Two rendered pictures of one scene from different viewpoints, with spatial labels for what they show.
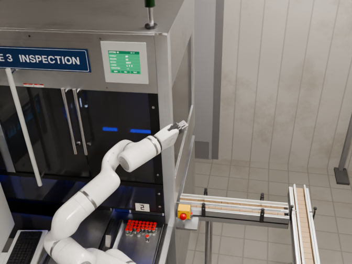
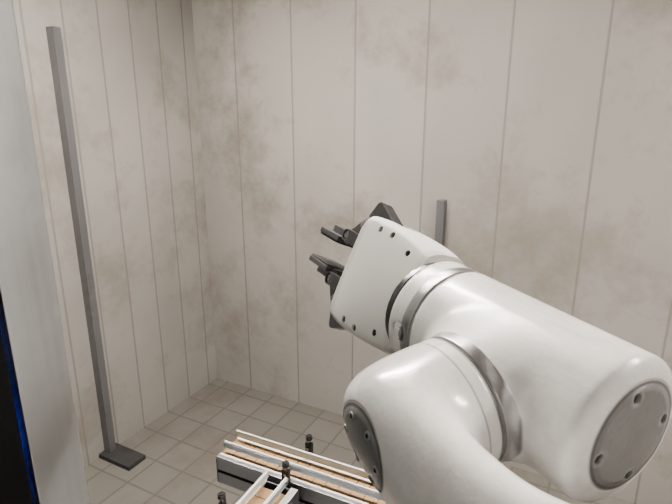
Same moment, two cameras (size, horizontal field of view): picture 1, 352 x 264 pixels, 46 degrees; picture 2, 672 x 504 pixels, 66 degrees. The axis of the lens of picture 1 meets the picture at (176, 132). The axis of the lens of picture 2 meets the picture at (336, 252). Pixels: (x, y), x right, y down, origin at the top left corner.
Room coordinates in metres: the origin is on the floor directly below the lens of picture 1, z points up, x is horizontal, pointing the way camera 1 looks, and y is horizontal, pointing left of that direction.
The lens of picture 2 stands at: (1.33, 0.46, 1.94)
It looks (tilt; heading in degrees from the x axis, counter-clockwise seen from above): 16 degrees down; 286
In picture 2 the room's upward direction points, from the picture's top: straight up
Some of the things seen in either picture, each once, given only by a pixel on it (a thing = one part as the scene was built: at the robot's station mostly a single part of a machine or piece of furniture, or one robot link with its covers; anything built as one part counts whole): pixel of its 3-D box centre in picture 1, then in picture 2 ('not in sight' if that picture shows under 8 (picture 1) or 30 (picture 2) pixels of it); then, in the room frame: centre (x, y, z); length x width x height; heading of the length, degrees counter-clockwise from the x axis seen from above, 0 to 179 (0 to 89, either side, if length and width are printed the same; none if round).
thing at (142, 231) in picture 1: (140, 230); not in sight; (1.72, 0.23, 0.91); 0.18 x 0.02 x 0.05; 80
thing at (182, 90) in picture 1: (183, 98); not in sight; (2.25, -0.05, 1.51); 0.85 x 0.01 x 0.59; 170
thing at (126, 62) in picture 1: (124, 63); not in sight; (1.79, 0.23, 1.96); 0.21 x 0.01 x 0.21; 80
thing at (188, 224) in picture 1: (187, 220); not in sight; (1.82, -0.06, 0.87); 0.14 x 0.13 x 0.02; 170
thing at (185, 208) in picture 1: (184, 210); not in sight; (1.78, -0.03, 1.00); 0.08 x 0.07 x 0.07; 170
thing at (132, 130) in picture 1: (121, 138); not in sight; (1.83, 0.30, 1.51); 0.43 x 0.01 x 0.59; 80
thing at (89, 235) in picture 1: (86, 227); not in sight; (1.77, 0.57, 0.90); 0.34 x 0.26 x 0.04; 170
